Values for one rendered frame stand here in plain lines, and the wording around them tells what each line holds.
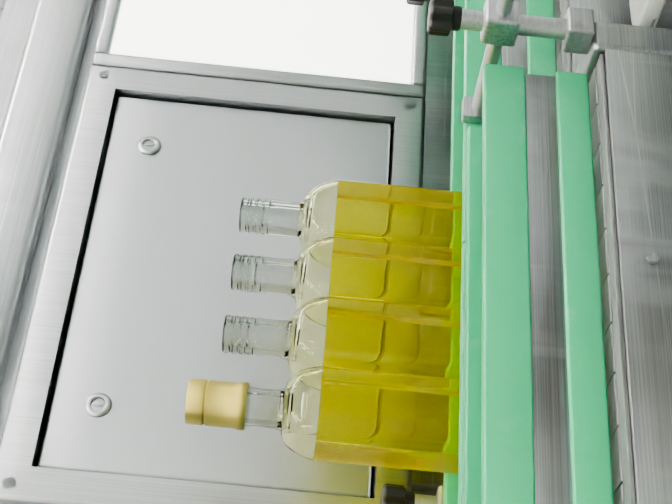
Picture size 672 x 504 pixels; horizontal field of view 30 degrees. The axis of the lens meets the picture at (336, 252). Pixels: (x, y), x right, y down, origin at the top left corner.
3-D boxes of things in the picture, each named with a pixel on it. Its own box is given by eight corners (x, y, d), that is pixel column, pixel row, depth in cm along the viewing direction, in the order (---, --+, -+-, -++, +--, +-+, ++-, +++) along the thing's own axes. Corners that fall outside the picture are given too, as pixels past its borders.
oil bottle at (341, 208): (548, 237, 107) (299, 212, 107) (563, 198, 103) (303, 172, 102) (550, 292, 104) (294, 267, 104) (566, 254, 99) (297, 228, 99)
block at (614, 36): (647, 102, 104) (563, 94, 104) (681, 21, 97) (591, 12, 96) (650, 135, 102) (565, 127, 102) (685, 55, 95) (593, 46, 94)
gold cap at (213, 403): (249, 373, 93) (190, 367, 92) (244, 414, 90) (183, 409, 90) (248, 398, 95) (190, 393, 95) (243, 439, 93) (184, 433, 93)
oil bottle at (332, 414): (555, 419, 97) (280, 393, 97) (572, 385, 93) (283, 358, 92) (557, 487, 94) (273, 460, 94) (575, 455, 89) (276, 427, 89)
